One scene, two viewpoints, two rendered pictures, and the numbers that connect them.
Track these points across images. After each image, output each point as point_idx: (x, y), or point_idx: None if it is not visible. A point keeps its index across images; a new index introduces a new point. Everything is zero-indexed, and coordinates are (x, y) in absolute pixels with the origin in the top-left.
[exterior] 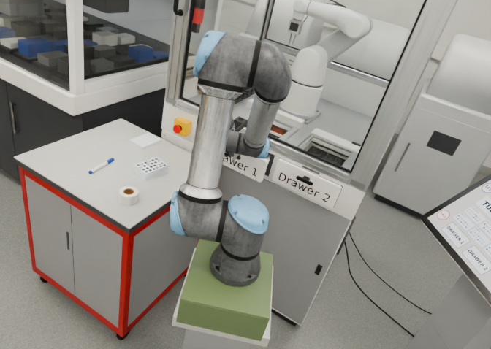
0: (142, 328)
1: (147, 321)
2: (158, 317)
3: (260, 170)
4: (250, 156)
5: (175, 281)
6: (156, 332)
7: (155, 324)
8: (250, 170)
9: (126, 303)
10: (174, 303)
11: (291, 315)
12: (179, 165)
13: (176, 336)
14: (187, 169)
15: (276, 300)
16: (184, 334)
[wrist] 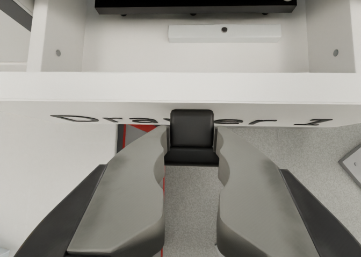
0: (166, 228)
1: (165, 218)
2: (171, 207)
3: (360, 119)
4: (305, 107)
5: (164, 177)
6: (180, 222)
7: (174, 215)
8: (291, 121)
9: None
10: (174, 181)
11: (304, 128)
12: (16, 185)
13: (200, 213)
14: (51, 187)
15: (284, 127)
16: (206, 207)
